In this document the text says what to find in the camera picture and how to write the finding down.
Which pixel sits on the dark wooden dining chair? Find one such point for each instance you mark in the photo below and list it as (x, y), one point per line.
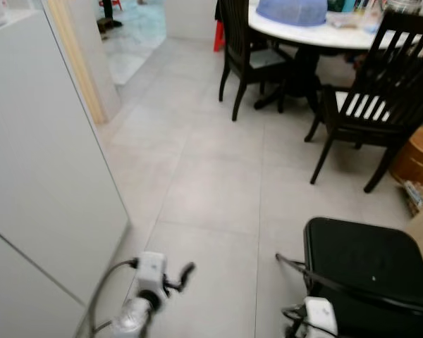
(241, 49)

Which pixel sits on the black folding chair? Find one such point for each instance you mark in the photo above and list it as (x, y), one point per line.
(366, 257)

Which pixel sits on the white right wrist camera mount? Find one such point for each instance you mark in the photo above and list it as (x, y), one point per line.
(321, 318)

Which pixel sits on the round white dining table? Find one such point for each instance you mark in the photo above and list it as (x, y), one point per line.
(303, 34)

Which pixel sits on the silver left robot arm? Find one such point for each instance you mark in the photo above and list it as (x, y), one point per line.
(130, 320)

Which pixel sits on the blue mesh food cover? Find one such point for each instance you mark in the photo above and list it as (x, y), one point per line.
(292, 12)

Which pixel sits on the red plastic stool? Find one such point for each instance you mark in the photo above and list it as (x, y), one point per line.
(218, 36)

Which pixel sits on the dark chair with striped cushion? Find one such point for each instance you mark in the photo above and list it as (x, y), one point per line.
(402, 77)

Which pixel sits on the metal pot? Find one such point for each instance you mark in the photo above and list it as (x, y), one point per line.
(403, 5)

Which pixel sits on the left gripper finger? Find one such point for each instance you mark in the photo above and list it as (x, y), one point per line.
(172, 273)
(187, 272)

